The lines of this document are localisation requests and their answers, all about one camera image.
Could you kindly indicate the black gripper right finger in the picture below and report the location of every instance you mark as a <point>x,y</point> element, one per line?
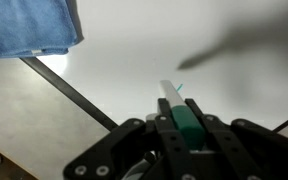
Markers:
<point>257,153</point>

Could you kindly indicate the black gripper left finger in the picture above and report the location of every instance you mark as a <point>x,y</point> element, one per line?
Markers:
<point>130,153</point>

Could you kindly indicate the white marker with green cap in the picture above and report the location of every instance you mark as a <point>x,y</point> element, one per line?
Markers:
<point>187,126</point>

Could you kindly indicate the black framed whiteboard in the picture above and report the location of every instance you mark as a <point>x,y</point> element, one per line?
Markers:
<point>134,50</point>

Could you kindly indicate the folded blue cloth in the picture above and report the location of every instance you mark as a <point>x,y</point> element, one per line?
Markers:
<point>24,26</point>

